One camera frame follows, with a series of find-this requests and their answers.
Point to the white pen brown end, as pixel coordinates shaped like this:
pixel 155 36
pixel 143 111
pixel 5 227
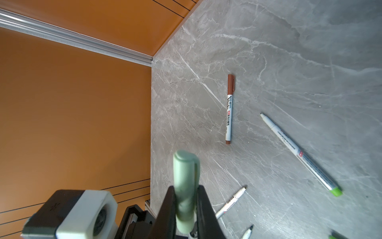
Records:
pixel 230 91

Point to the white pen green tip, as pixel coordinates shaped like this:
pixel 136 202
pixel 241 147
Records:
pixel 248 233

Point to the white pen light green end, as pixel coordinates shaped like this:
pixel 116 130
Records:
pixel 321 176

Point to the dark green capped pen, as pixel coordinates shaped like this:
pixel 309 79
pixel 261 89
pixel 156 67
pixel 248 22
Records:
pixel 335 235

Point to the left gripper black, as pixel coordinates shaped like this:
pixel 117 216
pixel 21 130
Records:
pixel 135 224

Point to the white pen yellow end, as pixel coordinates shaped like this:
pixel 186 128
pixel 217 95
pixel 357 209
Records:
pixel 231 202

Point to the left aluminium corner post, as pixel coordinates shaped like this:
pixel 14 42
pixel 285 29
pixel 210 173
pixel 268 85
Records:
pixel 29 26

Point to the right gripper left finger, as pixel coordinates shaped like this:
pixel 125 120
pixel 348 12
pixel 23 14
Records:
pixel 165 224

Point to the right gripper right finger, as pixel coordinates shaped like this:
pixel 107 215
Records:
pixel 207 224

